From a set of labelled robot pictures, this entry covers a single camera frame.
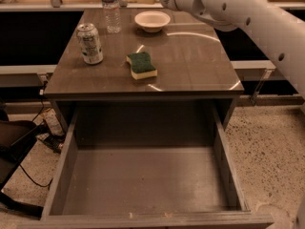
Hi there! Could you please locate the clear plastic water bottle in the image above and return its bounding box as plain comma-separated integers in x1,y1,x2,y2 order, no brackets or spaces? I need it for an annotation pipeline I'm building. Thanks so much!
101,0,121,33

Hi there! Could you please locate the green and yellow sponge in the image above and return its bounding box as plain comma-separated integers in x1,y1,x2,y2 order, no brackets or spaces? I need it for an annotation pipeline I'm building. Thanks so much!
126,52,157,80

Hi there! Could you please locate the silver soda can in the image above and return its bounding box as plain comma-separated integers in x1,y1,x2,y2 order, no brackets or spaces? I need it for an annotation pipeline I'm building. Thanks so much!
76,23,103,65

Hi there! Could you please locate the grey cabinet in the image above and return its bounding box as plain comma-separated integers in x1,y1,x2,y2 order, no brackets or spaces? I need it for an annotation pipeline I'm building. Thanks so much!
46,9,243,126

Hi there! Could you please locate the clear acrylic bracket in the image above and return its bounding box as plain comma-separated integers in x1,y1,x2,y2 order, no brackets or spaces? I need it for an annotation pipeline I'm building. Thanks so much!
250,69,274,106

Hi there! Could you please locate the open grey top drawer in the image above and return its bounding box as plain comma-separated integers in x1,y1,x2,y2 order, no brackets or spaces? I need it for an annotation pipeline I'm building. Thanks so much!
18,101,274,229

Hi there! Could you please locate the white paper bowl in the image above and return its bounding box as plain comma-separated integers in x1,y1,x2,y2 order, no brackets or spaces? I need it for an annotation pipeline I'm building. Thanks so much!
134,10,171,33

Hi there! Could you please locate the black floor cable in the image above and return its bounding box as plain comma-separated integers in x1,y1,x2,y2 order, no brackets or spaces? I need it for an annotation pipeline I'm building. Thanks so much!
18,79,53,191

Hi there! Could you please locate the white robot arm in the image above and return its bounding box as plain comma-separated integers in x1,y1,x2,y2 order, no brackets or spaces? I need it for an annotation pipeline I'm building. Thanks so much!
159,0,305,95

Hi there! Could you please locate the black chair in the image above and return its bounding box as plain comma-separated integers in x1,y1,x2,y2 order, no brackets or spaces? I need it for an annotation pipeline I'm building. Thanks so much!
0,110,43,218

